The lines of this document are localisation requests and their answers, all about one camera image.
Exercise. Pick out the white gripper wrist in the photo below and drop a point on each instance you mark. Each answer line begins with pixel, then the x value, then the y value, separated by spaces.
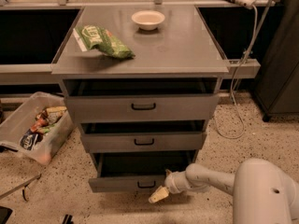
pixel 172 182

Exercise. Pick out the grey bottom drawer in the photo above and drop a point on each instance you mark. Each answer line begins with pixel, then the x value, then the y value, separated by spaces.
pixel 124 182

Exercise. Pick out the grey drawer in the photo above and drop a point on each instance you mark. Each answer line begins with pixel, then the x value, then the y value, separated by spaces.
pixel 124 182
pixel 143 136
pixel 140 99

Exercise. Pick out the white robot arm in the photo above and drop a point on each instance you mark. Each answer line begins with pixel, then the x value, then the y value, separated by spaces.
pixel 262 193

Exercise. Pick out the grey middle drawer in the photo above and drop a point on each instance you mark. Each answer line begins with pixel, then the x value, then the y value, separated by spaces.
pixel 143 136

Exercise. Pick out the grey top drawer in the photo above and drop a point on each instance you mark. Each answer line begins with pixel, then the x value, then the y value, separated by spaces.
pixel 140 99

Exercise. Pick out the grey drawer cabinet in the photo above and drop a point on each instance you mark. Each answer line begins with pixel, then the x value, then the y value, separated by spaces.
pixel 146 115

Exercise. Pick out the black clip bottom edge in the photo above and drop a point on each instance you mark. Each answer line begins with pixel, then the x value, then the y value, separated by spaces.
pixel 67 219

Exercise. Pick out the metal rod on floor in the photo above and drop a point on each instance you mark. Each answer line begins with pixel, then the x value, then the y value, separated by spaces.
pixel 25 188

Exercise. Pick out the brown bread package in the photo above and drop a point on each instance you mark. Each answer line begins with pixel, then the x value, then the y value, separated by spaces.
pixel 53 114

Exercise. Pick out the red orange snack packet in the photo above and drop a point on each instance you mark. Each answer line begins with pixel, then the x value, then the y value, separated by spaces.
pixel 40 124

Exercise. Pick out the clear plastic bin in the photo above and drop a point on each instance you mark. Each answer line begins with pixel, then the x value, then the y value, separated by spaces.
pixel 20 121

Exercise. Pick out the blue white snack packet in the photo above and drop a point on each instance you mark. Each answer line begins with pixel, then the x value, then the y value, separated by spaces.
pixel 28 141

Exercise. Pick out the dark cabinet on right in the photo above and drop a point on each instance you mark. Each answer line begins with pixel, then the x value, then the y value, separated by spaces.
pixel 277 85

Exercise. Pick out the black object bottom left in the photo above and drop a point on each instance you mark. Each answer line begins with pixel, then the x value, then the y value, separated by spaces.
pixel 5 213

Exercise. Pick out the green snack bag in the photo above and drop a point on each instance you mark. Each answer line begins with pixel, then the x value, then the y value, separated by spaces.
pixel 94 37

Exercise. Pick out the white bowl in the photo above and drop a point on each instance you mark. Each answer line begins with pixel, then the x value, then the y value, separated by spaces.
pixel 148 20

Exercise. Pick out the grey metal rail frame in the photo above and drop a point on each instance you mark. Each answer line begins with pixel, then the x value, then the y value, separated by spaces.
pixel 28 69

